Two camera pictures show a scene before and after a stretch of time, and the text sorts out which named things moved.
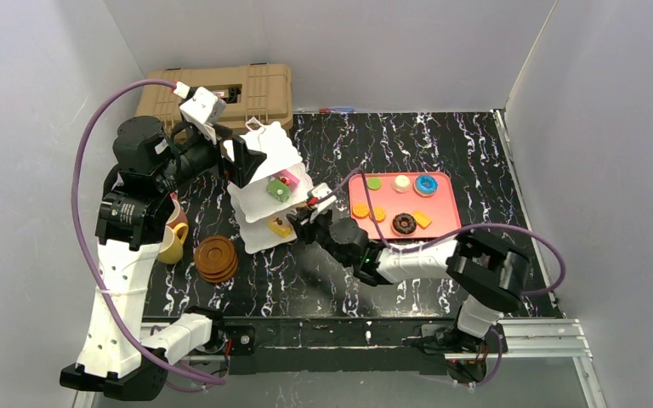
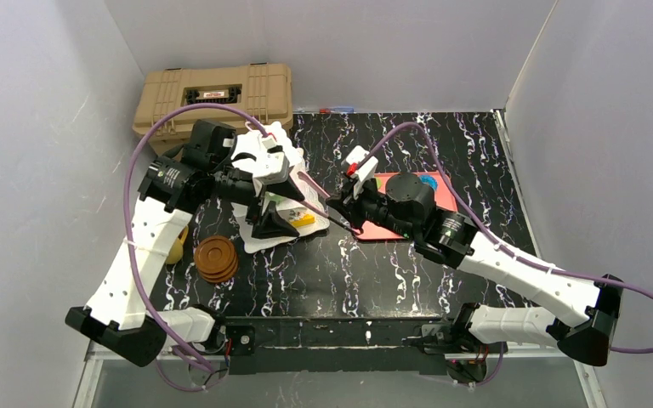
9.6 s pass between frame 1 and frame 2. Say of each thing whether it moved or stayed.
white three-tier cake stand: stayed
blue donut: stayed
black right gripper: moved
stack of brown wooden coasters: stayed
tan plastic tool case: stayed
